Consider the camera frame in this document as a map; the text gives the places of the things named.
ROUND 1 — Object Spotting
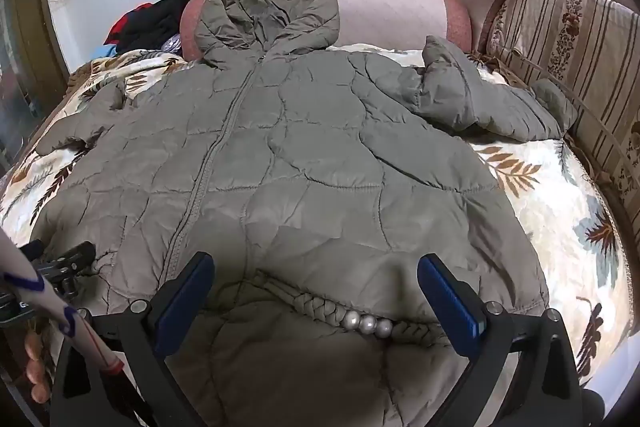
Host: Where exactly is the wooden glass wardrobe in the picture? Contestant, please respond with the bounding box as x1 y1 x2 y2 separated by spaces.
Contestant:
0 0 68 173

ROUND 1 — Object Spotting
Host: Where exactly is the person left hand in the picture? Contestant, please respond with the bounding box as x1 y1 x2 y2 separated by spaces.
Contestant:
24 331 51 404

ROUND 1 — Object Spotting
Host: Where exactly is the olive quilted hooded jacket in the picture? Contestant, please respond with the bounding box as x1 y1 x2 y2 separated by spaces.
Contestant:
32 0 575 426

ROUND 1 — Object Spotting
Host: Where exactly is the dark clothes pile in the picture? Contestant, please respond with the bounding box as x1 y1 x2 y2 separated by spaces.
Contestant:
104 0 190 54

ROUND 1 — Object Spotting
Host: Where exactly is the striped floral side cushion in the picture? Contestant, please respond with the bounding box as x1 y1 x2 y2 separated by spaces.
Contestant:
486 0 639 225

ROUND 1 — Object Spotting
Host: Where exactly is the pink bolster cushion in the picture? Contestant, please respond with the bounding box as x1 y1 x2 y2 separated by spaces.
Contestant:
180 0 472 72

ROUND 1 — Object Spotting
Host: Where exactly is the white patterned sleeve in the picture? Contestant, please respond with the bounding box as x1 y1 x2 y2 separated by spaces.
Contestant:
1 231 124 375

